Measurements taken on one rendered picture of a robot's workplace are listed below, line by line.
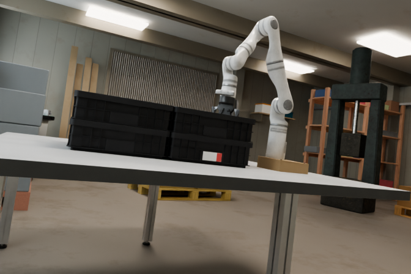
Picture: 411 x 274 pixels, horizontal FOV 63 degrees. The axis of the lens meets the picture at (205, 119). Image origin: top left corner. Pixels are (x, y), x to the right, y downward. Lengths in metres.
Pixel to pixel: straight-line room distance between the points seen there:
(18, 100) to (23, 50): 5.41
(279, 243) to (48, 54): 7.92
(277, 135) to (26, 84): 2.75
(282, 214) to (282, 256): 0.14
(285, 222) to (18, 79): 3.13
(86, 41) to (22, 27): 1.37
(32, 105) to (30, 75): 0.55
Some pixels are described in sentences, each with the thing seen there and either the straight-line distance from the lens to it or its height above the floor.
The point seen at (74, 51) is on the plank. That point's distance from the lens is 8.46.
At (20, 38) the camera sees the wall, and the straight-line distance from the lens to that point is 8.78.
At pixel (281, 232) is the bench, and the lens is 1.26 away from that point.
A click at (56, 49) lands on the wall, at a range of 8.75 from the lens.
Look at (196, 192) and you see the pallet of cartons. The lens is 4.66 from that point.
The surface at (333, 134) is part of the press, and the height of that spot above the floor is 1.22.
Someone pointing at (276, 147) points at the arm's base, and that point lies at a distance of 1.78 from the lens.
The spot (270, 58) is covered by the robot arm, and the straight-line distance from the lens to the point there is 1.79.
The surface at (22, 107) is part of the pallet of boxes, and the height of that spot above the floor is 0.90.
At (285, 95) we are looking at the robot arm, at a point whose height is 1.09.
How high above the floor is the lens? 0.79
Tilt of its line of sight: 4 degrees up
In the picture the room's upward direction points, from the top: 7 degrees clockwise
